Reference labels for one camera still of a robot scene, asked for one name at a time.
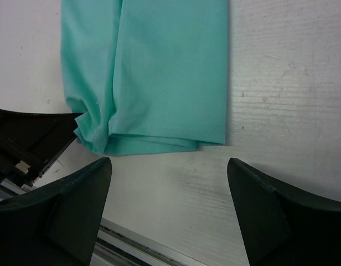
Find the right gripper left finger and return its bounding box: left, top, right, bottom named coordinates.
left=0, top=157, right=112, bottom=265

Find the aluminium frame rail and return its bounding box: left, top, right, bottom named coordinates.
left=95, top=218, right=204, bottom=265

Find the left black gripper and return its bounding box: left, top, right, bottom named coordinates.
left=0, top=109, right=80, bottom=187

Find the teal t-shirt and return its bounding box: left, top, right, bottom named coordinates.
left=60, top=1, right=229, bottom=156

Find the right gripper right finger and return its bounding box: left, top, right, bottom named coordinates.
left=227, top=158, right=341, bottom=265

